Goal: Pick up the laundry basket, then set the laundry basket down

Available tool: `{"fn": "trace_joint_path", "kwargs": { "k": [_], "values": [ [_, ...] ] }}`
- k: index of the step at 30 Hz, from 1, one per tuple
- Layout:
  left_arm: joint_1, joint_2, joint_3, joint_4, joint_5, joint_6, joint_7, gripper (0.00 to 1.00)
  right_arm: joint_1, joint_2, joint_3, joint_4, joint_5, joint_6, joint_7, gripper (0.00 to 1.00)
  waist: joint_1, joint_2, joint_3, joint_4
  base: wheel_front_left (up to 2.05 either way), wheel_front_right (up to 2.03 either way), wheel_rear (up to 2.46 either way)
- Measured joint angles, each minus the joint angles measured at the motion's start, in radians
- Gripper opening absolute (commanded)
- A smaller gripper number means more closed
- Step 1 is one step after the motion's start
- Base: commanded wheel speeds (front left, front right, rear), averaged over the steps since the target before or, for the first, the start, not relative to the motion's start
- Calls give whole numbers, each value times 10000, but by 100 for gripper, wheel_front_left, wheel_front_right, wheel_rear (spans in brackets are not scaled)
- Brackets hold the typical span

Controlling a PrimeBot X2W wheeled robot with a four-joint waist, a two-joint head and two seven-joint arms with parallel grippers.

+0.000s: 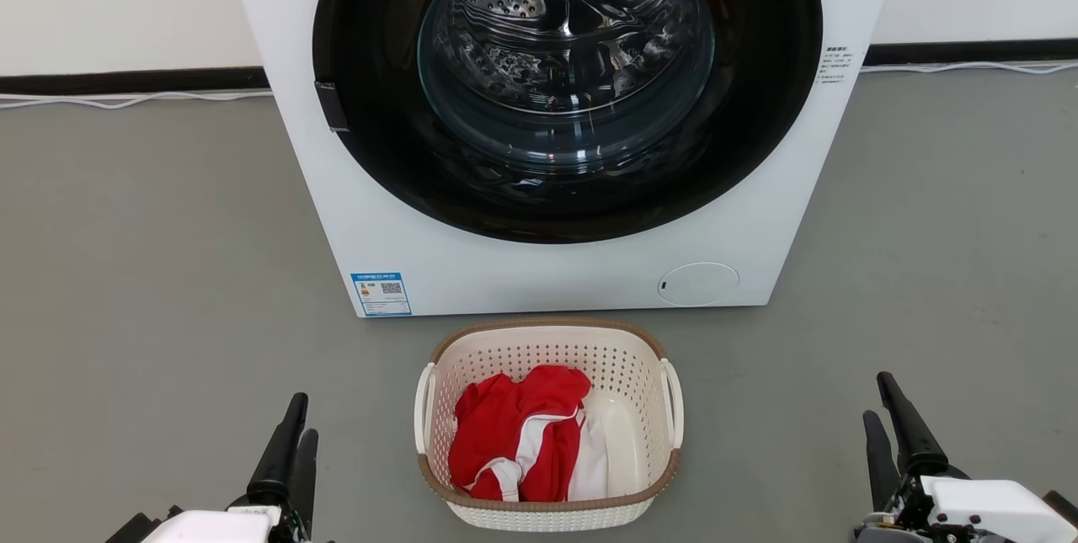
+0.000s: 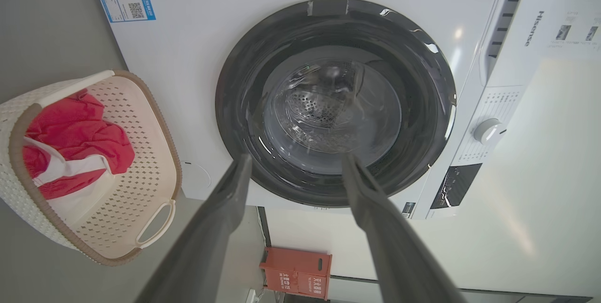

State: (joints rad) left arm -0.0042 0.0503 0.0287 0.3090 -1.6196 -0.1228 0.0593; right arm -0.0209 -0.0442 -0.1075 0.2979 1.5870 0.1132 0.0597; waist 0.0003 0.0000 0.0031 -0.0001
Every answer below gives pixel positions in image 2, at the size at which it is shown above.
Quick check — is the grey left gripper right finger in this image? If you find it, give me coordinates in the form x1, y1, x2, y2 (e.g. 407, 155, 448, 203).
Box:
341, 153, 465, 303

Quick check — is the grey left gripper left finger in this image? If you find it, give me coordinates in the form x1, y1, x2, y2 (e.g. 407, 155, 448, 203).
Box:
135, 154, 253, 303

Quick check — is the cream perforated laundry basket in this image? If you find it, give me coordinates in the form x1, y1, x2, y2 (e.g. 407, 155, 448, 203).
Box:
0, 70, 183, 266

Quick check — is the round drain filter cover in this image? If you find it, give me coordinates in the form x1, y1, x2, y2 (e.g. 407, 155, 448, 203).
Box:
182, 161, 212, 188

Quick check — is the red fire equipment box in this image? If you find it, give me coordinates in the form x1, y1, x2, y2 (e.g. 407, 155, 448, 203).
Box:
259, 247, 332, 301

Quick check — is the black washer display panel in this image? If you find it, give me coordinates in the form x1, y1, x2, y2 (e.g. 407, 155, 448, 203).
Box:
430, 163, 483, 210

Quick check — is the plain white garment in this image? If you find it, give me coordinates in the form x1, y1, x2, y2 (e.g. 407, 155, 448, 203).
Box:
47, 171, 118, 228

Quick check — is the white washer control knob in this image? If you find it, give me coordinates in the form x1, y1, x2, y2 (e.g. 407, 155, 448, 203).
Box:
473, 118, 507, 145

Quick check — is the black round washing machine door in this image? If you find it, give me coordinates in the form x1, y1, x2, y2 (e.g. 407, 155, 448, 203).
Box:
215, 0, 457, 208

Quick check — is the stainless steel washer drum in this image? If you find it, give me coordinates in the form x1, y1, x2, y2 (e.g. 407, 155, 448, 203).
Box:
282, 66, 367, 153

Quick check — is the red and white garment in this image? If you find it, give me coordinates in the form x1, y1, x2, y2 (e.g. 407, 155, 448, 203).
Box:
23, 89, 136, 200

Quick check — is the white front-load washing machine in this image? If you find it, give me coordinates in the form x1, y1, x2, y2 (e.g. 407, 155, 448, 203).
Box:
92, 0, 601, 300

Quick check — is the white detergent drawer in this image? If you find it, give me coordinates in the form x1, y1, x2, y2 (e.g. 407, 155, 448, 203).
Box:
479, 0, 533, 87

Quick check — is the blue energy label sticker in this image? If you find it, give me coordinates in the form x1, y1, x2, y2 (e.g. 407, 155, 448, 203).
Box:
96, 0, 156, 23

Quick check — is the instruction sticker with pictures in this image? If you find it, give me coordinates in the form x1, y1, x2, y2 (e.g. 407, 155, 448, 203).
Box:
547, 9, 601, 59

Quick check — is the grey door handle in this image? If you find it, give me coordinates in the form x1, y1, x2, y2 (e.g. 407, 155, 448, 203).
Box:
308, 0, 349, 17

